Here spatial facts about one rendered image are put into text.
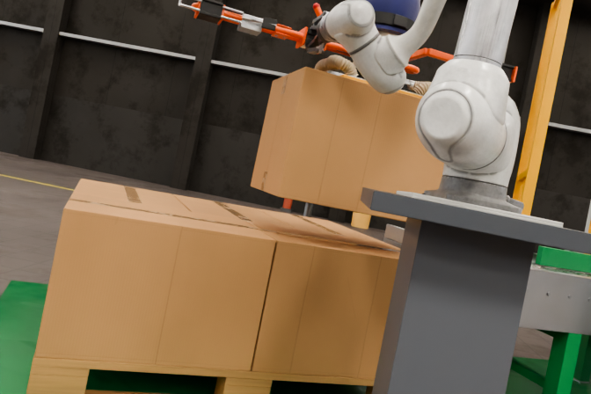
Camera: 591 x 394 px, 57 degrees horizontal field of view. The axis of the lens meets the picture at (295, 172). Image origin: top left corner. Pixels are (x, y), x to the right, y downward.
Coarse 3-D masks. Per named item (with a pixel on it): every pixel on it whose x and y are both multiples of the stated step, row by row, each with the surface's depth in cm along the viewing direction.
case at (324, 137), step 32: (288, 96) 175; (320, 96) 165; (352, 96) 168; (384, 96) 171; (288, 128) 167; (320, 128) 166; (352, 128) 169; (384, 128) 172; (256, 160) 200; (288, 160) 164; (320, 160) 166; (352, 160) 169; (384, 160) 173; (416, 160) 176; (288, 192) 164; (320, 192) 167; (352, 192) 170; (416, 192) 176
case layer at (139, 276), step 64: (128, 192) 218; (64, 256) 144; (128, 256) 149; (192, 256) 155; (256, 256) 161; (320, 256) 168; (384, 256) 176; (64, 320) 145; (128, 320) 150; (192, 320) 156; (256, 320) 162; (320, 320) 169; (384, 320) 177
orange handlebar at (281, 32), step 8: (232, 16) 172; (240, 16) 173; (264, 32) 181; (272, 32) 180; (280, 32) 177; (288, 32) 178; (296, 32) 179; (296, 40) 184; (328, 48) 186; (336, 48) 183; (344, 48) 184; (424, 48) 167; (416, 56) 172; (424, 56) 169; (432, 56) 167; (440, 56) 167; (448, 56) 168; (408, 64) 191; (408, 72) 196; (416, 72) 193
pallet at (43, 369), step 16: (32, 368) 143; (48, 368) 144; (64, 368) 146; (80, 368) 147; (96, 368) 148; (112, 368) 150; (128, 368) 151; (144, 368) 152; (160, 368) 154; (176, 368) 155; (192, 368) 157; (208, 368) 159; (32, 384) 143; (48, 384) 145; (64, 384) 146; (80, 384) 147; (224, 384) 161; (240, 384) 162; (256, 384) 164; (352, 384) 174; (368, 384) 176
